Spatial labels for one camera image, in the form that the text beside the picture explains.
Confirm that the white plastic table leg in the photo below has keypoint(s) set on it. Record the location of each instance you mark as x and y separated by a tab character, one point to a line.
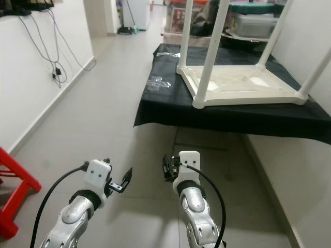
274	31
315	76
212	51
186	33

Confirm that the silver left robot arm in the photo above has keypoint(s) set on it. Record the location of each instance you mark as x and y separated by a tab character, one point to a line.
72	222

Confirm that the black table cloth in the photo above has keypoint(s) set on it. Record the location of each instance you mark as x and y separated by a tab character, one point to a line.
212	121

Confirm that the crossed clear tape patch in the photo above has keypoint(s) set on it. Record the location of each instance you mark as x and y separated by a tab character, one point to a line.
158	82

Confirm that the red plastic stool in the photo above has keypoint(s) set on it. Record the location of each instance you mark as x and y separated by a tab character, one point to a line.
15	175

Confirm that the black power adapter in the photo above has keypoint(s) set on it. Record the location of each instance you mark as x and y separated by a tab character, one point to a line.
57	70

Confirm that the white plastic table top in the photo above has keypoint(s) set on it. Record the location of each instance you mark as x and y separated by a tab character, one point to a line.
238	82

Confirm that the clear tape strip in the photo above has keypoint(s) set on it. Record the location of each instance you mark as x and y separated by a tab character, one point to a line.
168	51

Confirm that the beige speckled low platform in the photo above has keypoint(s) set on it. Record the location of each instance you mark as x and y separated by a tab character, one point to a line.
170	40

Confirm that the black floor power strip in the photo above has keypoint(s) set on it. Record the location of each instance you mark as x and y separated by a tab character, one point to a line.
126	30

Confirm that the dark glossy bag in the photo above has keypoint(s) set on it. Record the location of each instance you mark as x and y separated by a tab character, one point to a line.
204	23

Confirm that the clear plastic storage box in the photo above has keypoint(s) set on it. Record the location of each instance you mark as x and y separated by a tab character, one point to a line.
253	26

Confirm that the black wifi router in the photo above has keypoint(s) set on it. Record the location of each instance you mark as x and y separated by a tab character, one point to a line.
31	8

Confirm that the dark green round lid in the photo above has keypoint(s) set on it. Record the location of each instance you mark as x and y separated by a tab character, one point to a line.
253	9

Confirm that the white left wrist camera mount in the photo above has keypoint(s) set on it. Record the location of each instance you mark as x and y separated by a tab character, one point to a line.
99	174

